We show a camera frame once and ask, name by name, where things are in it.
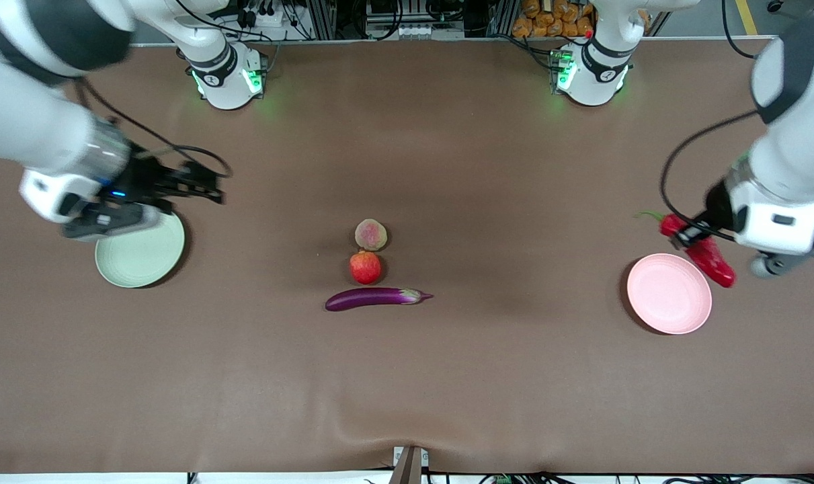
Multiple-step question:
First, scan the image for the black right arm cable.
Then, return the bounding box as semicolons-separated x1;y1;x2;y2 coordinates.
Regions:
77;77;234;179

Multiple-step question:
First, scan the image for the orange packaged goods pile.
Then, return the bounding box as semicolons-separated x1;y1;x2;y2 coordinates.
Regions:
512;0;651;38

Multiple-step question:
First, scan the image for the pink round plate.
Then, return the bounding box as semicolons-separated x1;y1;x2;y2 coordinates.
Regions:
626;253;713;335

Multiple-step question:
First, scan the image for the red pomegranate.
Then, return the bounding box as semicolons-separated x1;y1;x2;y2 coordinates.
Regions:
350;250;383;285

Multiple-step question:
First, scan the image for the red chili pepper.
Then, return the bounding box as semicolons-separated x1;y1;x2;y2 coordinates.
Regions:
639;210;737;288

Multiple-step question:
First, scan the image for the grey equipment box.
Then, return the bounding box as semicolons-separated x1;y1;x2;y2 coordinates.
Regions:
365;20;466;40

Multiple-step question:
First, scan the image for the green-pink peach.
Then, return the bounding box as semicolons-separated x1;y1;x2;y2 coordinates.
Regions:
354;218;389;253

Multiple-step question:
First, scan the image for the purple eggplant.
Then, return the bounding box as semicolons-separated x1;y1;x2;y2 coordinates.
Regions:
325;287;434;313

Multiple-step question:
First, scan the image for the aluminium frame post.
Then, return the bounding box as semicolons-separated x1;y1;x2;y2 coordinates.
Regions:
487;0;518;38
304;0;338;41

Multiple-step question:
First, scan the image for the brown table cloth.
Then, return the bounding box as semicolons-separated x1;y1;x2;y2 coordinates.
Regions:
0;40;814;475

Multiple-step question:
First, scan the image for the white power strip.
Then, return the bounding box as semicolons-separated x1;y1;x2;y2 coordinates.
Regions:
235;5;294;29

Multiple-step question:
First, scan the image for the pale green round plate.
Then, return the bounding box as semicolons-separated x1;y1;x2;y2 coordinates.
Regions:
95;214;186;288

